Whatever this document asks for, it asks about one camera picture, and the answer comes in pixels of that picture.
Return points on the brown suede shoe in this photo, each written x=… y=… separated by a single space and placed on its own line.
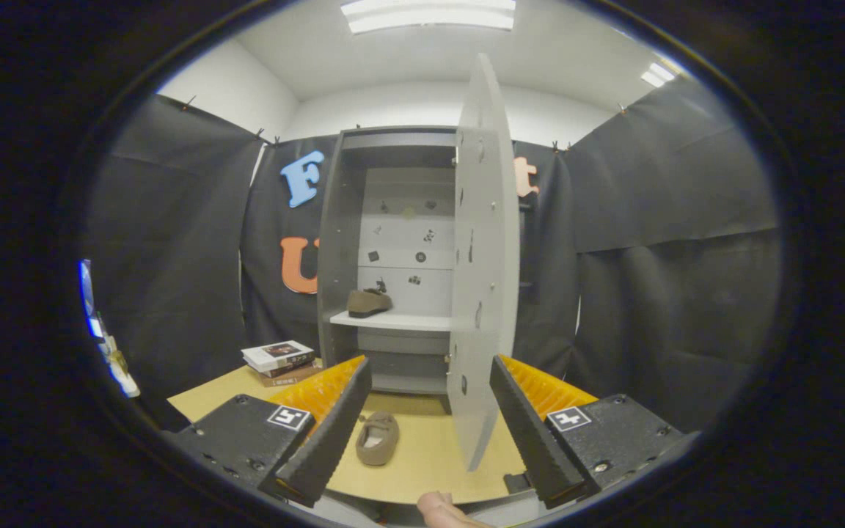
x=377 y=440
x=367 y=303

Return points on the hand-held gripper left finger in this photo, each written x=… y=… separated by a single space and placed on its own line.
x=327 y=440

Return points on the computer monitor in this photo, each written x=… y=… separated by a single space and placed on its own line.
x=87 y=293

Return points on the ceiling light panel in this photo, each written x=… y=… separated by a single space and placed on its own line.
x=657 y=75
x=430 y=15

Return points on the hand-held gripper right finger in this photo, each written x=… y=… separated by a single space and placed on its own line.
x=529 y=440

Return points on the grey shoe cabinet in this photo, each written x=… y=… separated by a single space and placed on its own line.
x=338 y=257

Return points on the cluttered white side table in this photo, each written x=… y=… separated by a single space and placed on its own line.
x=118 y=367

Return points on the black backdrop cloth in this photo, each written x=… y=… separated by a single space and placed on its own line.
x=173 y=220

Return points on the thin dark book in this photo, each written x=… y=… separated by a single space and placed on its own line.
x=298 y=369

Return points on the brown book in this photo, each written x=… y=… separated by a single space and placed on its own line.
x=298 y=378

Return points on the white cover book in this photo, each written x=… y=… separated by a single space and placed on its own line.
x=276 y=353

